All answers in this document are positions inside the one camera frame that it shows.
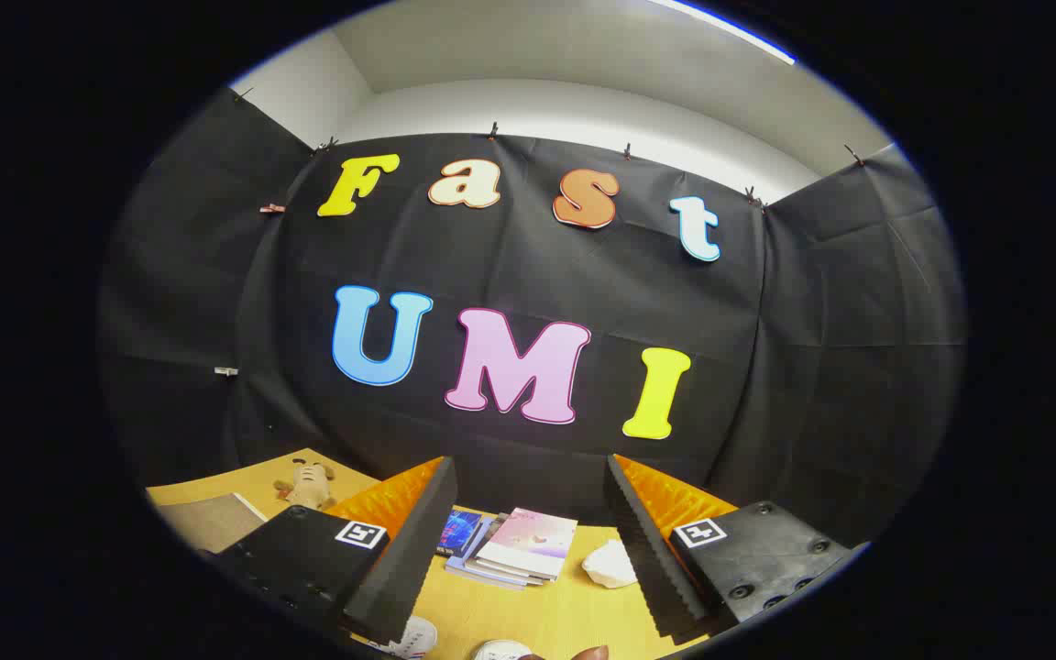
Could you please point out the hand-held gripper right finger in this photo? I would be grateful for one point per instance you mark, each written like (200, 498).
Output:
(652, 568)

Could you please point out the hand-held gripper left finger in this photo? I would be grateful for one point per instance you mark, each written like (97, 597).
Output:
(400, 568)

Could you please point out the beige fabric storage box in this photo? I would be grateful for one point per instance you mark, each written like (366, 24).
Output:
(207, 524)

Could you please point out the white plush toy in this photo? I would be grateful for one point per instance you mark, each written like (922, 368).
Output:
(610, 564)

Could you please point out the light blue book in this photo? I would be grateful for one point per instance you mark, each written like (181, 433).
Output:
(464, 564)

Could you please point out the dark blue book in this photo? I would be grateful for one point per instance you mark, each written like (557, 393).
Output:
(459, 532)

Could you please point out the tan plush dog toy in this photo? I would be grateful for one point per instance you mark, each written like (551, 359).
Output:
(308, 486)

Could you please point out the pink cover book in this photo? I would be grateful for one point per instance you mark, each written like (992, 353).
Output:
(533, 536)

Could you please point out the black backdrop cloth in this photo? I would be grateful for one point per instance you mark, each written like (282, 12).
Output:
(510, 266)

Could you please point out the row of dark cloth clips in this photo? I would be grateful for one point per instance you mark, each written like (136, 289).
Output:
(492, 131)

